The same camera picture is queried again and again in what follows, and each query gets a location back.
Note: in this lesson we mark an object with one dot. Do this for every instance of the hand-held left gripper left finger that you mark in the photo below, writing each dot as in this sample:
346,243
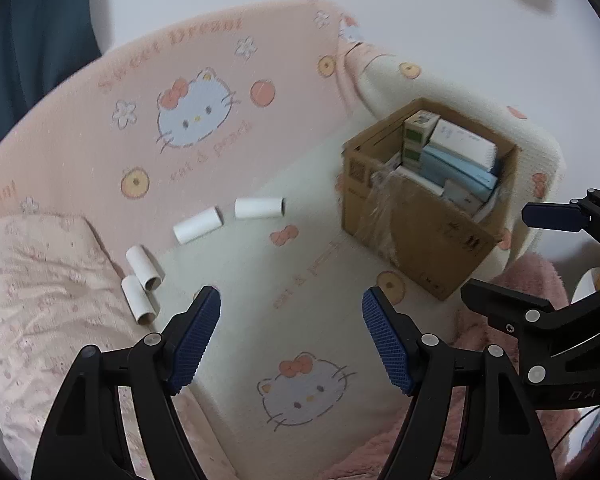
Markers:
200,330

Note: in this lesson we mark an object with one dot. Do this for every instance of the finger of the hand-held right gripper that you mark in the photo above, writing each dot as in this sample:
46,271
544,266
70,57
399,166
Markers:
500,297
550,216

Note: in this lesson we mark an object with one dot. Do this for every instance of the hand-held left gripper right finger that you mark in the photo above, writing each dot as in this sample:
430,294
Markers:
385,335

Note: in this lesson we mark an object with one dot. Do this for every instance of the white paper tube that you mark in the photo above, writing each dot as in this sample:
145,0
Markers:
136,300
142,265
197,225
257,208

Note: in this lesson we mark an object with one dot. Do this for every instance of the brown cardboard box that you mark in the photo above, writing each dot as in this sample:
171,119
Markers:
440,250

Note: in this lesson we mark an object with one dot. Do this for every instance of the white rounded object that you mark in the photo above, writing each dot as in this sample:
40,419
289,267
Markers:
587,285

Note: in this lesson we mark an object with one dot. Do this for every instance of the small white and blue carton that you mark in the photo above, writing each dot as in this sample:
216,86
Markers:
462,195

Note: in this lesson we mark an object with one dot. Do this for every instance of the light blue carton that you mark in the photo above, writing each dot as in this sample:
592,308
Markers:
455,172

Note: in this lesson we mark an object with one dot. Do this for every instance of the white carton with blue print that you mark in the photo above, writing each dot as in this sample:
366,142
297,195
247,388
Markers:
462,145

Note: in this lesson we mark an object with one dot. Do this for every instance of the clear plastic wrap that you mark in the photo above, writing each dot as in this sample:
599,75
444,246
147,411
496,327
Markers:
385,210

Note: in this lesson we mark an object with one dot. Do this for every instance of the green and white carton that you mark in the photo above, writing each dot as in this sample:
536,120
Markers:
415,132

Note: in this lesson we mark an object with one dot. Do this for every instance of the pink floral pillow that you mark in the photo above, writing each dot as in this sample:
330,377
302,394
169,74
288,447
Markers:
40,300

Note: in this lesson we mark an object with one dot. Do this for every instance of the cat and peach printed blanket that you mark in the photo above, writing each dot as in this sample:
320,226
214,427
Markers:
290,125

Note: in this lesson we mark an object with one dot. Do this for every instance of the dark teal curtain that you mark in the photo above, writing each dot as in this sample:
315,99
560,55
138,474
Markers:
35,35

